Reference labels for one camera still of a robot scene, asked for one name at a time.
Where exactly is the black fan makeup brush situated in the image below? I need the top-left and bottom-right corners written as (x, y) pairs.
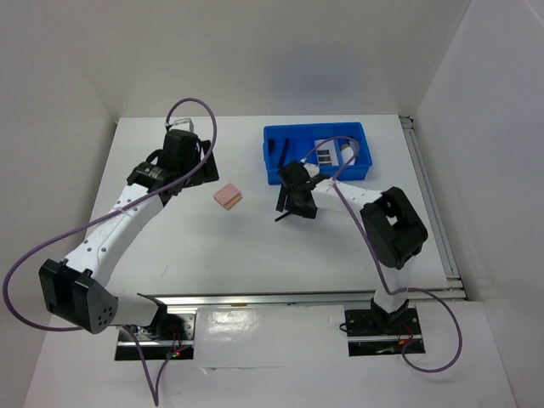
top-left (267, 138), bottom-right (290, 171)

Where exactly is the small clear bottle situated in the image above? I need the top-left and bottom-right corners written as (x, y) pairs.
top-left (349, 137), bottom-right (360, 160)

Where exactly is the slim black makeup brush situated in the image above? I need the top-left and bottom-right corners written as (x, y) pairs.
top-left (274, 212), bottom-right (295, 222)

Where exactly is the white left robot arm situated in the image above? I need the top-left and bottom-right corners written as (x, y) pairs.
top-left (39, 130), bottom-right (219, 339)

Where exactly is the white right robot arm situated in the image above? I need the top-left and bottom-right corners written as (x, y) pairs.
top-left (276, 161), bottom-right (428, 333)

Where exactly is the blue plastic organizer bin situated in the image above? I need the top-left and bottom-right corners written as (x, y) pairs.
top-left (263, 122), bottom-right (372, 185)

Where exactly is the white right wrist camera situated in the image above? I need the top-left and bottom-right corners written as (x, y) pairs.
top-left (300, 161), bottom-right (320, 178)

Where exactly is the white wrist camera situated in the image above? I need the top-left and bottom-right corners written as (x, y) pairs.
top-left (165, 117), bottom-right (194, 133)
top-left (300, 161), bottom-right (320, 178)

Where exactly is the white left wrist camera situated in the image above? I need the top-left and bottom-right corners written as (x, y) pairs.
top-left (165, 117), bottom-right (194, 133)

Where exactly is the aluminium front rail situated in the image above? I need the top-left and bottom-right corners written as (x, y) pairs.
top-left (67, 288), bottom-right (468, 311)

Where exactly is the aluminium rail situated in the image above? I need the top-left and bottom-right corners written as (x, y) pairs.
top-left (399, 116), bottom-right (468, 300)
top-left (67, 288), bottom-right (468, 311)

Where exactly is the aluminium right side rail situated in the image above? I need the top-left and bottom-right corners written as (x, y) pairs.
top-left (399, 116), bottom-right (468, 300)

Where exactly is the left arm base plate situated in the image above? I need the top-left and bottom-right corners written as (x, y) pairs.
top-left (114, 307), bottom-right (197, 361)

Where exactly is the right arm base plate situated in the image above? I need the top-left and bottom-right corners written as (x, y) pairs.
top-left (338, 308), bottom-right (426, 357)

